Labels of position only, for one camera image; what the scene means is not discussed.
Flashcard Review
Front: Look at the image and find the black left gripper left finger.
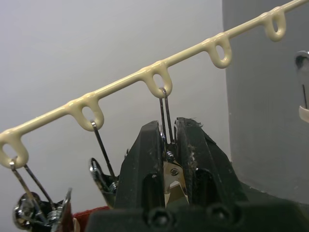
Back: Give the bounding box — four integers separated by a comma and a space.
113, 120, 167, 210

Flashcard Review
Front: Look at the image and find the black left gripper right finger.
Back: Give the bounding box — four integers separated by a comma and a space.
174, 116, 250, 206

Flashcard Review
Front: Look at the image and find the chrome metal hanger clip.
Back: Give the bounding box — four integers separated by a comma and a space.
158, 87, 189, 207
88, 120, 121, 209
293, 50, 309, 109
9, 156, 73, 232

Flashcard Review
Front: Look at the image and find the cream hanger bar with loops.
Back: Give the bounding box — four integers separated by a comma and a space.
0, 0, 309, 170

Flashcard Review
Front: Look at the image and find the red sock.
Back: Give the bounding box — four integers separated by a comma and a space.
71, 205, 110, 232

